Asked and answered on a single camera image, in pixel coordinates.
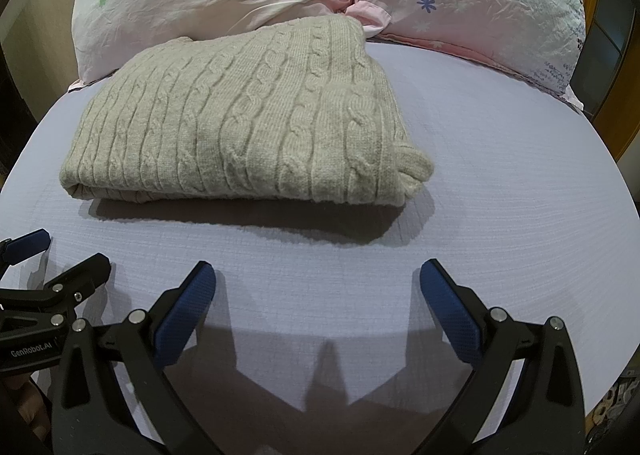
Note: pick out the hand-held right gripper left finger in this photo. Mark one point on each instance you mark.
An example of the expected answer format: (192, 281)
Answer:
(184, 317)

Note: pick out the wooden bed headboard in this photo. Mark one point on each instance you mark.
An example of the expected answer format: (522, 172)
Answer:
(628, 85)

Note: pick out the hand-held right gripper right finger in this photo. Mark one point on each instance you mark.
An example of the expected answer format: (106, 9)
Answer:
(451, 317)

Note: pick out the bed with lavender sheet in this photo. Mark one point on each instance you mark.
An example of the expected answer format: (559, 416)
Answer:
(360, 245)

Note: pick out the person's left hand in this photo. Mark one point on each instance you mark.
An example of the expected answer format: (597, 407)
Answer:
(31, 402)

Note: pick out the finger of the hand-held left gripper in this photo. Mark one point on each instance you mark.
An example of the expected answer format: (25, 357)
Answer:
(27, 243)
(75, 285)

